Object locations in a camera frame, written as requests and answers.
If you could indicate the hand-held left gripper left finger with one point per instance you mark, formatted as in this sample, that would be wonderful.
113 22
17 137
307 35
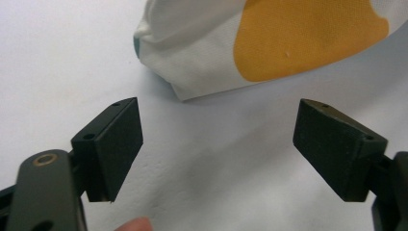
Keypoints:
109 150

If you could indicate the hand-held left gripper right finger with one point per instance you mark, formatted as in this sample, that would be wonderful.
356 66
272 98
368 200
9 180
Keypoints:
333 147

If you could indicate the white cloth with yellow patch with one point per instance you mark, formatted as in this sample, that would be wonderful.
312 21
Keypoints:
224 48

